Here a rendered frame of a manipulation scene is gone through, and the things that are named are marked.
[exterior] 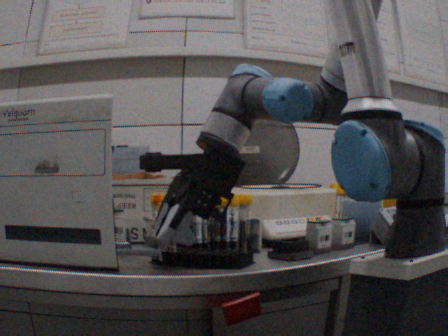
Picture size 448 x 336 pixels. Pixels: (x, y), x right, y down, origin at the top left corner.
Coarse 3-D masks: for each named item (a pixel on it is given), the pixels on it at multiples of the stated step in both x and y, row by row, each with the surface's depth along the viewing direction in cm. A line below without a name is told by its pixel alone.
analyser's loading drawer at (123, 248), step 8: (128, 232) 133; (128, 240) 133; (144, 240) 141; (152, 240) 137; (160, 240) 135; (120, 248) 132; (128, 248) 133; (136, 248) 135; (144, 248) 136; (152, 248) 137; (160, 248) 135; (152, 256) 138; (160, 256) 135
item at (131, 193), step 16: (112, 176) 190; (128, 176) 192; (144, 176) 194; (160, 176) 186; (112, 192) 161; (128, 192) 162; (144, 192) 164; (160, 192) 166; (128, 208) 163; (144, 208) 164; (128, 224) 162; (144, 224) 164
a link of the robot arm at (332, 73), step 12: (372, 0) 127; (336, 48) 135; (336, 60) 136; (324, 72) 139; (336, 72) 137; (324, 84) 139; (336, 84) 138; (324, 96) 138; (336, 96) 139; (324, 108) 138; (336, 108) 140; (324, 120) 140; (336, 120) 142
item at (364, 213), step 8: (344, 200) 168; (352, 200) 165; (344, 208) 168; (352, 208) 165; (360, 208) 166; (368, 208) 167; (376, 208) 168; (344, 216) 167; (352, 216) 165; (360, 216) 166; (368, 216) 167; (360, 224) 166; (368, 224) 167; (360, 232) 167; (368, 232) 168; (360, 240) 165; (368, 240) 166
